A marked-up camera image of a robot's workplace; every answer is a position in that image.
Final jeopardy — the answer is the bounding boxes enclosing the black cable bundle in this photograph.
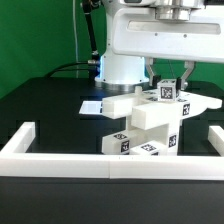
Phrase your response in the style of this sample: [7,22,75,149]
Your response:
[43,61,101,80]

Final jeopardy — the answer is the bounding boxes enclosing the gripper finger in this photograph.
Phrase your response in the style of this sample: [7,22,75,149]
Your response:
[145,58,159,88]
[176,61,195,90]

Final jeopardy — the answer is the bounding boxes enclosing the grey thin cable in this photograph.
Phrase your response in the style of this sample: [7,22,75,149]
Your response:
[72,0,81,79]

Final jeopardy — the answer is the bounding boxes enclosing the white chair back frame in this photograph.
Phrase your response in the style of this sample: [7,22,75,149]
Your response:
[102,87,222,130]

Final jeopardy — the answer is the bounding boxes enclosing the white marker sheet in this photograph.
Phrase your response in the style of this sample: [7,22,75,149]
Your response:
[79,101,102,115]

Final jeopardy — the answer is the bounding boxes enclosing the white chair seat part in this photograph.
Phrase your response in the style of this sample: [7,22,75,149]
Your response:
[126,117,180,156]

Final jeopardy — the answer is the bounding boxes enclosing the white tagged cube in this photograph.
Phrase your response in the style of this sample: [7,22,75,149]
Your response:
[157,79,178,101]

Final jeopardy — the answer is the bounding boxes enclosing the white U-shaped fence frame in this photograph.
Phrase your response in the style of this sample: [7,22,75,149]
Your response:
[0,122,224,181]

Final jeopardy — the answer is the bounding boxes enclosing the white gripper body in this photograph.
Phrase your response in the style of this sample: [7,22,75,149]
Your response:
[112,6,224,63]

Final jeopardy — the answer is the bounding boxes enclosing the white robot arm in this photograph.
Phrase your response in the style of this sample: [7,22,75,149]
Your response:
[81,0,224,90]

